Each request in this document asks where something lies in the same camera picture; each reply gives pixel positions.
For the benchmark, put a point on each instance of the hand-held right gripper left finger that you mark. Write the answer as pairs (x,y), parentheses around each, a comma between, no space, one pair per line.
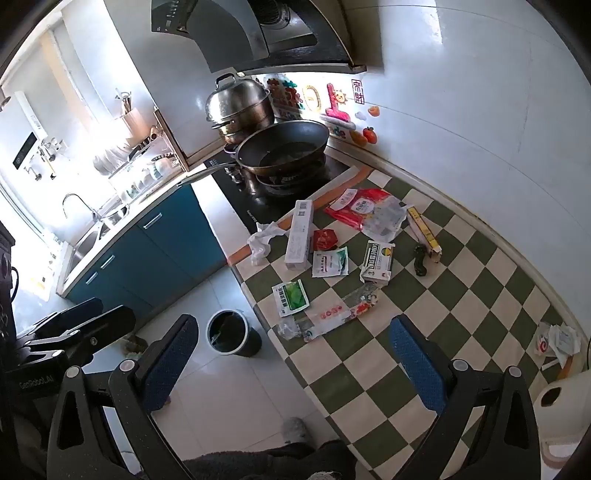
(173,360)

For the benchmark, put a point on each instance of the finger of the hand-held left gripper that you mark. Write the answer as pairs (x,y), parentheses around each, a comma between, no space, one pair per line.
(108,323)
(83,311)

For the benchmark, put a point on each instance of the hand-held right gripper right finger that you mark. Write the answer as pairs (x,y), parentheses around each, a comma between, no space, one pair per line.
(415,364)

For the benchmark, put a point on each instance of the white round trash bin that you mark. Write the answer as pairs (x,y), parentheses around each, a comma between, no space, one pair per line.
(231,334)

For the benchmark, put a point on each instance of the clear wrapper with red dots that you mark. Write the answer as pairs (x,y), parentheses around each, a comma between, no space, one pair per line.
(339,313)

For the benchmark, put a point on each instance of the green and white sachet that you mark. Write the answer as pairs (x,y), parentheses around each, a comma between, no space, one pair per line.
(290,299)

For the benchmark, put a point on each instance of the white sachet with green print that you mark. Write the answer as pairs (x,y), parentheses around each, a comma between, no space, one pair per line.
(330,263)

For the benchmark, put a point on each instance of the steel sink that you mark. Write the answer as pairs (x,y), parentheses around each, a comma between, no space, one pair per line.
(90,240)

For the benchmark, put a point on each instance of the blue kitchen cabinet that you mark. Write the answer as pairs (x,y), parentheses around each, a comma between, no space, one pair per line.
(161,249)

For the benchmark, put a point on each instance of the small black object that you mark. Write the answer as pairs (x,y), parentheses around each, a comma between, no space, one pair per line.
(421,261)

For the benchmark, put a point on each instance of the green and yellow medicine box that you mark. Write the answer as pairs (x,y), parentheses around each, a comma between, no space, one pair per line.
(377,261)

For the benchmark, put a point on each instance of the chrome faucet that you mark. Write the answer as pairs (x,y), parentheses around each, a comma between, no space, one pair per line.
(76,201)

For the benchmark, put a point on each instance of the crumpled clear plastic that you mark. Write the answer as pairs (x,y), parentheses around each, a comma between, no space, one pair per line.
(288,330)

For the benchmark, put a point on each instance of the person's right leg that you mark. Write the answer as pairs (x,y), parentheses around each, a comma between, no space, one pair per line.
(334,461)

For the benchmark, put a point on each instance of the person's leg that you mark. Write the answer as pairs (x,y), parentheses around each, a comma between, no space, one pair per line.
(249,464)
(334,461)

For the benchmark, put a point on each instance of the person's left leg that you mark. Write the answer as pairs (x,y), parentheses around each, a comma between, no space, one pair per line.
(249,464)

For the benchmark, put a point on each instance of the narrow yellow box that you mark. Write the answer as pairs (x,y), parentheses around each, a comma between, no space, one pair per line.
(424,230)

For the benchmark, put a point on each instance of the grey fluffy slipper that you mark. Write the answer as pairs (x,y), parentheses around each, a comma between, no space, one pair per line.
(294,430)

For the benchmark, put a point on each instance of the pile of white paper packets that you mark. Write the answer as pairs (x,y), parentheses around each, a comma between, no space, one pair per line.
(558,341)

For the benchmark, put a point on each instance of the crumpled white tissue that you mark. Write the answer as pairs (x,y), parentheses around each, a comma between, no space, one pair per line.
(263,240)

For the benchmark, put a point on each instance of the small red packet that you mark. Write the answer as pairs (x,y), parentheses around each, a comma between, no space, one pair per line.
(325,240)

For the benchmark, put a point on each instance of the dish rack with bowls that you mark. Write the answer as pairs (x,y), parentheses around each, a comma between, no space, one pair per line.
(138,166)

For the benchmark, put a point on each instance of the red and white plastic bag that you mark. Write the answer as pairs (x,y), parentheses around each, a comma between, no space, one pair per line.
(364,210)

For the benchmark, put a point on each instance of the long white carton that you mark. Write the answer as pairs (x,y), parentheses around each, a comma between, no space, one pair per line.
(299,235)

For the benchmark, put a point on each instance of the black glass cooktop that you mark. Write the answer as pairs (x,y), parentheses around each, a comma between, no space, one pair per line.
(249,203)

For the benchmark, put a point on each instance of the white water heater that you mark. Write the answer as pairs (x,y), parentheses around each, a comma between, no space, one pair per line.
(27,134)

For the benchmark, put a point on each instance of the utensil holder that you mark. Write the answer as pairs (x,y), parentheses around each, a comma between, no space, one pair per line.
(129,115)

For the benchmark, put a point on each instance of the black wok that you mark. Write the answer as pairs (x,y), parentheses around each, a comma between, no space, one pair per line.
(281,147)

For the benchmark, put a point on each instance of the steel steamer pot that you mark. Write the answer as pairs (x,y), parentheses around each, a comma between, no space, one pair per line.
(238,106)

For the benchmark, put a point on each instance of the black range hood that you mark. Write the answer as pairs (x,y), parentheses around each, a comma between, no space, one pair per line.
(258,32)

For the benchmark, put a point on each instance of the group of colourful wall stickers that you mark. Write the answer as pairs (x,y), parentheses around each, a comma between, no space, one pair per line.
(318,99)

